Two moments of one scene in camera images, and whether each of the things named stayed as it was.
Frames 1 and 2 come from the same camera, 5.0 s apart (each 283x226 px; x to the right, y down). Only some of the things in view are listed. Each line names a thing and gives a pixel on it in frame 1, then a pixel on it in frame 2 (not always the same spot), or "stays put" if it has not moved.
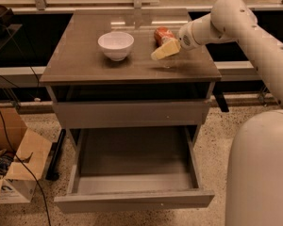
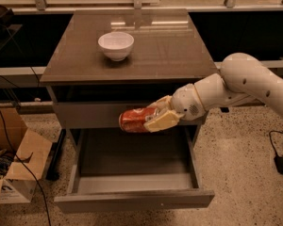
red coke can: x=161 y=34 → x=133 y=120
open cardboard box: x=19 y=156 stays put
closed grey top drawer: x=130 y=112 stays put
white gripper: x=186 y=40 → x=186 y=102
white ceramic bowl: x=117 y=45 stays put
